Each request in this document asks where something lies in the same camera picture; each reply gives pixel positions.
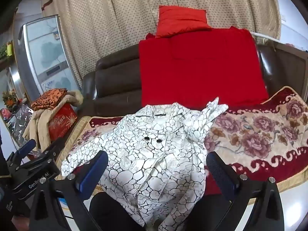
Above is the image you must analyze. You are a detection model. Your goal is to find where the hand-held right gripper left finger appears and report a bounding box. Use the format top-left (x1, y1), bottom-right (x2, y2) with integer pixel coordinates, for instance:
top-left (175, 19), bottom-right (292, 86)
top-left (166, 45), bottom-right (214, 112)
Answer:
top-left (28, 150), bottom-right (109, 231)

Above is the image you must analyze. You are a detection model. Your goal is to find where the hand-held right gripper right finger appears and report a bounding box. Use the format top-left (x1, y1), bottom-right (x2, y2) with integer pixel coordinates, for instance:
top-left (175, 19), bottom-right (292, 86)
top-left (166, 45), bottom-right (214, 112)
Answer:
top-left (206, 151), bottom-right (285, 231)

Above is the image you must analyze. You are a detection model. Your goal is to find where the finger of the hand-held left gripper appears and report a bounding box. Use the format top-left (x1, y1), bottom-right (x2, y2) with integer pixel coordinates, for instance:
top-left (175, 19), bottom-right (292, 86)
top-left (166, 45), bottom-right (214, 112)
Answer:
top-left (36, 136), bottom-right (71, 161)
top-left (17, 140), bottom-right (37, 160)

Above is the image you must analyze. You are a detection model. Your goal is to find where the white crackle-print garment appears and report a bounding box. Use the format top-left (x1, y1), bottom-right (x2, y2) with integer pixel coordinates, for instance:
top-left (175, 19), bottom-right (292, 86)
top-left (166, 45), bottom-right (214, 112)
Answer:
top-left (61, 97), bottom-right (229, 231)

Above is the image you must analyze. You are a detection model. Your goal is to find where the red gift box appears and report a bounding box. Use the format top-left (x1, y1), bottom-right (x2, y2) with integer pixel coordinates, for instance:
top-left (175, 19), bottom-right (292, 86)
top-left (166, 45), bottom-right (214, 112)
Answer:
top-left (48, 103), bottom-right (78, 141)

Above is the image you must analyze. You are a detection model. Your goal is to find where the clear plastic wrap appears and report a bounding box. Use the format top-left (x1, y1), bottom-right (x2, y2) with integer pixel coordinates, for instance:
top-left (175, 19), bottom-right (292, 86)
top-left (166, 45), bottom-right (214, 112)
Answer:
top-left (7, 102), bottom-right (34, 150)

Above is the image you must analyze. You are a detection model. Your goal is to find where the beige coat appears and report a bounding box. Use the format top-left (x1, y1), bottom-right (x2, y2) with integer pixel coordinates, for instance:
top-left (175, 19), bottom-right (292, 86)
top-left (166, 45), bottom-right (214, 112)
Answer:
top-left (22, 91), bottom-right (84, 150)

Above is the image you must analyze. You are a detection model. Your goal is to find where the floral plush sofa blanket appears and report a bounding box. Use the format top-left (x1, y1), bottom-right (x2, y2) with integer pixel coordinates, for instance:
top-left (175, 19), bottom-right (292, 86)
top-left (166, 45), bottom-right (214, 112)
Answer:
top-left (55, 86), bottom-right (308, 198)

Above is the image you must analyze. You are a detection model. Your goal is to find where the orange black patterned cloth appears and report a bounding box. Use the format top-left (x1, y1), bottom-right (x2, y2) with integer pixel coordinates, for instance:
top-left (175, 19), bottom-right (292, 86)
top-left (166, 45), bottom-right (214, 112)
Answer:
top-left (31, 88), bottom-right (68, 111)

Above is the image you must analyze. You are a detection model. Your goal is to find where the artificial flower arrangement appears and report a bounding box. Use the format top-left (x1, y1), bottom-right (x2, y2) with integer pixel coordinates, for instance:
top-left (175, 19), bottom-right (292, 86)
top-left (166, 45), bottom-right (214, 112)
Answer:
top-left (2, 89), bottom-right (20, 112)

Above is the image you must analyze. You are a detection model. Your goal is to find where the wooden display cabinet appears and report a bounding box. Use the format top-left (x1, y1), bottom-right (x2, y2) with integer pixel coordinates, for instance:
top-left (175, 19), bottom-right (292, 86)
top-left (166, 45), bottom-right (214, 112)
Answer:
top-left (0, 36), bottom-right (24, 106)

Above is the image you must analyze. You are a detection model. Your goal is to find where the dark brown leather sofa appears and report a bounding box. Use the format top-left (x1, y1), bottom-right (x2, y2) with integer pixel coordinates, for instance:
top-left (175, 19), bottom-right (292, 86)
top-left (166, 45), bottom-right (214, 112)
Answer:
top-left (80, 40), bottom-right (308, 118)

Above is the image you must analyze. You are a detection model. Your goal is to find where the red blanket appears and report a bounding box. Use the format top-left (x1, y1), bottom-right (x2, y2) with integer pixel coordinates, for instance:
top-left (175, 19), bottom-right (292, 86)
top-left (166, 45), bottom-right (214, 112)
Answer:
top-left (138, 26), bottom-right (269, 109)

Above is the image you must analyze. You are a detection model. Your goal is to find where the white pipe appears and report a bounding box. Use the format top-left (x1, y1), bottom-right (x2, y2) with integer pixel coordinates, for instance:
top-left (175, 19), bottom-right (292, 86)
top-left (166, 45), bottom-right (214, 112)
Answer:
top-left (250, 31), bottom-right (280, 41)

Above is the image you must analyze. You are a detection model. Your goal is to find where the beige dotted curtain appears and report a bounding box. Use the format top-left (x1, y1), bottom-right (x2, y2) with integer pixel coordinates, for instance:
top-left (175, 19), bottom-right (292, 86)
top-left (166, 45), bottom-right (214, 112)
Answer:
top-left (40, 0), bottom-right (282, 87)

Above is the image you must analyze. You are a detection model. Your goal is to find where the red pillow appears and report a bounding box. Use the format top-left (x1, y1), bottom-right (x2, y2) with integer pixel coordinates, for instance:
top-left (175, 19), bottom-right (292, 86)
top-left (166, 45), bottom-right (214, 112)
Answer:
top-left (155, 5), bottom-right (212, 38)

